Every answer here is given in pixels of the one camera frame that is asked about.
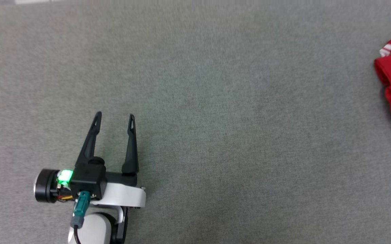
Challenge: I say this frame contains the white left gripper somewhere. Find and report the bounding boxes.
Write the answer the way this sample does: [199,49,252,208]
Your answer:
[33,111,146,208]

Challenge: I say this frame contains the teal cable connector plug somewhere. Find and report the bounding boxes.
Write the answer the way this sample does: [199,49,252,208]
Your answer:
[70,190,91,228]

